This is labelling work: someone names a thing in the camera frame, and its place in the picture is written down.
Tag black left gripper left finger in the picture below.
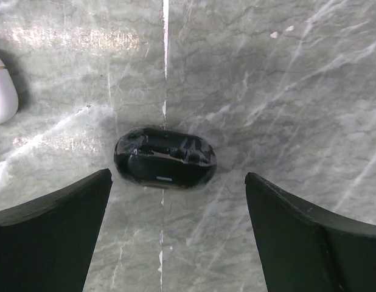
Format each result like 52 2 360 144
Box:
0 169 113 291

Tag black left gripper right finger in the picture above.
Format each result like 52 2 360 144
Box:
245 172 376 291

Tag black earbud charging case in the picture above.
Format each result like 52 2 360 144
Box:
113 127 217 189

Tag white earbud charging case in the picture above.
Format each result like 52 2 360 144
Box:
0 59 19 124

